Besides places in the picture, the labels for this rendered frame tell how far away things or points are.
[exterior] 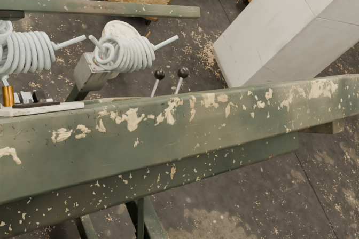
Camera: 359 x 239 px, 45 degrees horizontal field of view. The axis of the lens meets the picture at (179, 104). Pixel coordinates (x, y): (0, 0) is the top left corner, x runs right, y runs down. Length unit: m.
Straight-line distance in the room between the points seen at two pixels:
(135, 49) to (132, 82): 2.65
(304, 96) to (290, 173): 3.07
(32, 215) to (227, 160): 0.49
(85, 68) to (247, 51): 2.07
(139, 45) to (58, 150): 0.30
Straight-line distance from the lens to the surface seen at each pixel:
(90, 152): 0.59
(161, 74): 1.44
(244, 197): 3.47
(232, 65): 3.99
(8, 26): 0.68
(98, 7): 0.70
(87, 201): 0.84
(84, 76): 2.10
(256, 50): 3.80
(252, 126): 0.80
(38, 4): 0.65
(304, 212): 3.89
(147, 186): 0.91
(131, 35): 3.22
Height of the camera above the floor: 2.39
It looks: 42 degrees down
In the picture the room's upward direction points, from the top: 43 degrees clockwise
